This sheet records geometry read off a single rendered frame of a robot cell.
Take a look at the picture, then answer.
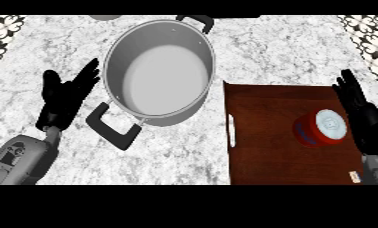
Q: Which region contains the grey round object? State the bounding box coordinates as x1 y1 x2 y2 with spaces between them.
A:
87 15 122 22

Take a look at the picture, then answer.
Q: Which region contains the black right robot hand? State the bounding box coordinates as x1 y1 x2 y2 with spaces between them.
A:
330 68 378 155

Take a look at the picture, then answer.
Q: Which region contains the brown wooden tray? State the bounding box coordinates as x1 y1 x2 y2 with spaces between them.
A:
221 80 367 186

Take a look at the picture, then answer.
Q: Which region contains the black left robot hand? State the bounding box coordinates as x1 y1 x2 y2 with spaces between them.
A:
33 57 101 132

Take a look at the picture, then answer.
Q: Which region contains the red can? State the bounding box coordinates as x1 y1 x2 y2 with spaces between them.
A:
290 108 349 149

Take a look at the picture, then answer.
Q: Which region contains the grey pot with black handles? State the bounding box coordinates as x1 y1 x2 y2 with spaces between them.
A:
84 15 216 152

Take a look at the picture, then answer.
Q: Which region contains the black and white patterned mat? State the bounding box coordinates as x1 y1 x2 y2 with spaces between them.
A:
0 15 26 60
336 15 378 73

